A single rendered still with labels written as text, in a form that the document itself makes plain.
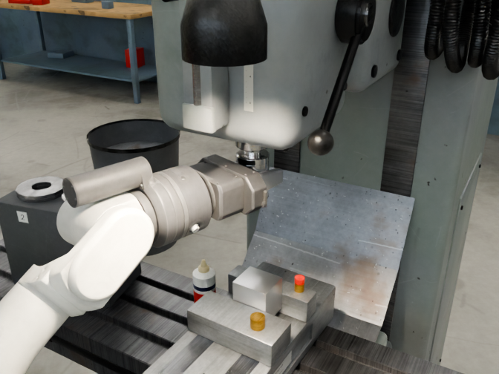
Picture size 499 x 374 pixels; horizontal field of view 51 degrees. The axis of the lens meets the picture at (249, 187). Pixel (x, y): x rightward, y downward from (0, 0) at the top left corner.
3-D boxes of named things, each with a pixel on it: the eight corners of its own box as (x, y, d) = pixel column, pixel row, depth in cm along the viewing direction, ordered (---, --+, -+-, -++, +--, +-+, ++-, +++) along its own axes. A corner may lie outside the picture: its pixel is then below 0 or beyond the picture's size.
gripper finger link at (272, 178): (278, 184, 76) (246, 197, 72) (279, 164, 74) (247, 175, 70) (286, 188, 75) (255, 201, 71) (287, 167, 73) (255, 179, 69)
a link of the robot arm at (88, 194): (191, 247, 63) (106, 284, 56) (144, 230, 71) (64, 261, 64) (176, 156, 60) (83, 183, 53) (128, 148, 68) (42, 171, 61)
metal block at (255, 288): (265, 326, 81) (266, 294, 78) (232, 312, 84) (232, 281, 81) (281, 308, 85) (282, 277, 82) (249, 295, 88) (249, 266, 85)
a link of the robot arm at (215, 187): (269, 163, 67) (193, 190, 59) (266, 229, 71) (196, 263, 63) (206, 138, 75) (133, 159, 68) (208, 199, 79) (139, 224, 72)
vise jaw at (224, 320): (271, 368, 75) (272, 346, 73) (187, 330, 82) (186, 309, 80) (291, 343, 79) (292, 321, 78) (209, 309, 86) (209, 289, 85)
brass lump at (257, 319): (260, 333, 75) (260, 323, 74) (246, 328, 76) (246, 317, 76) (267, 324, 77) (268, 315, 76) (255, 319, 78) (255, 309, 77)
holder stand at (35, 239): (110, 309, 98) (96, 213, 89) (12, 286, 104) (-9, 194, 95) (142, 273, 108) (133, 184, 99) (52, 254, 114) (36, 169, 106)
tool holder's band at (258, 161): (272, 154, 75) (272, 148, 75) (265, 167, 71) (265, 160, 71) (240, 151, 76) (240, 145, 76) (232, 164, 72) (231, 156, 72)
